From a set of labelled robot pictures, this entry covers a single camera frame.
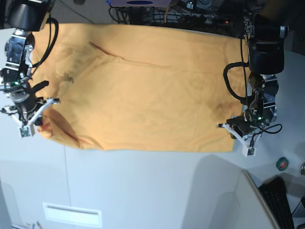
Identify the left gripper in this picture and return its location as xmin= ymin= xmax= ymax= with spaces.
xmin=230 ymin=116 xmax=262 ymax=139

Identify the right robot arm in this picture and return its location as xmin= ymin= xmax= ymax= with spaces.
xmin=0 ymin=0 xmax=59 ymax=128

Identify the black keyboard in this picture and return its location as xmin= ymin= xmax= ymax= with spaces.
xmin=259 ymin=177 xmax=295 ymax=229

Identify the orange t-shirt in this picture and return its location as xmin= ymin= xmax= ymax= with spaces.
xmin=31 ymin=23 xmax=247 ymax=152

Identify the green tape roll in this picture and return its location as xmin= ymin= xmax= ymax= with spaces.
xmin=276 ymin=157 xmax=289 ymax=171

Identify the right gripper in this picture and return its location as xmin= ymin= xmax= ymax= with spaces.
xmin=10 ymin=81 xmax=49 ymax=126

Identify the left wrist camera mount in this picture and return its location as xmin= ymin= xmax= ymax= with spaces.
xmin=217 ymin=115 xmax=262 ymax=157

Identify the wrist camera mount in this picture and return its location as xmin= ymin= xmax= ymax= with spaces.
xmin=217 ymin=115 xmax=262 ymax=157
xmin=0 ymin=98 xmax=61 ymax=138

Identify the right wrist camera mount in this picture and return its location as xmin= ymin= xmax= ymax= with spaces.
xmin=0 ymin=98 xmax=61 ymax=138

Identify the metal knob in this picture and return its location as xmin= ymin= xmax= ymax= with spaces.
xmin=300 ymin=163 xmax=305 ymax=176

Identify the white partition panel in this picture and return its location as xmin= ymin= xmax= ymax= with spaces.
xmin=236 ymin=170 xmax=280 ymax=229

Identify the white recessed table tray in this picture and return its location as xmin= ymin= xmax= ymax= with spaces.
xmin=43 ymin=202 xmax=102 ymax=228

